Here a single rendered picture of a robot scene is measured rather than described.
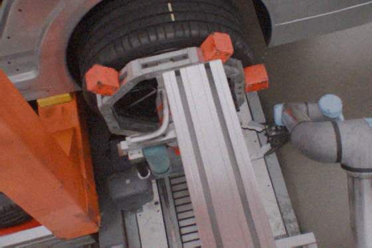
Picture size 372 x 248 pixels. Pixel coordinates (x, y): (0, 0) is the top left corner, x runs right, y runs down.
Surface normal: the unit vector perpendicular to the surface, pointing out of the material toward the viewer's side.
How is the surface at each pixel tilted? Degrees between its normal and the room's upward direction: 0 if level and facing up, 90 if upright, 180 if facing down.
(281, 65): 0
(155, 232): 0
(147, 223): 0
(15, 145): 90
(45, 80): 90
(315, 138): 33
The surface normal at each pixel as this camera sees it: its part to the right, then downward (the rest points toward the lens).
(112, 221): -0.09, -0.44
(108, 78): 0.62, -0.47
